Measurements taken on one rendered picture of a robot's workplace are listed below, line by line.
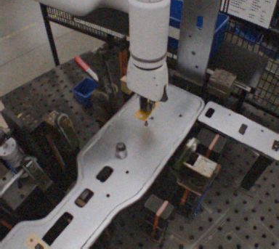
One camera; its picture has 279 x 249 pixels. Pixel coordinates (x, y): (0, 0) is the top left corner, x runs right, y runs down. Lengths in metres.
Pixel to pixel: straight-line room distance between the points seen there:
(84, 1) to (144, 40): 0.14
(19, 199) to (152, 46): 0.55
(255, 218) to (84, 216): 0.65
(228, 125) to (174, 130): 0.17
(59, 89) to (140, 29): 0.92
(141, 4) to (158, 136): 0.41
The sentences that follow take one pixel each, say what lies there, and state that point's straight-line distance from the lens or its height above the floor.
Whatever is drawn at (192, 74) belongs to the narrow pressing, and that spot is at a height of 1.02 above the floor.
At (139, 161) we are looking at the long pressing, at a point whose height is 1.00.
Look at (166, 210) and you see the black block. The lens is 0.69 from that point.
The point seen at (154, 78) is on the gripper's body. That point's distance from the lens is 0.61.
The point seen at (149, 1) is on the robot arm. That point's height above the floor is 1.41.
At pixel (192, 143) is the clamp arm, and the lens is 0.63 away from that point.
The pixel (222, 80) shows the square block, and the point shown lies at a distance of 0.89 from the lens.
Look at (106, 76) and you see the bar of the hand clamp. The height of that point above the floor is 1.12.
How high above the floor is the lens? 1.64
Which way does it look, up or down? 49 degrees down
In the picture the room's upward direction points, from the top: straight up
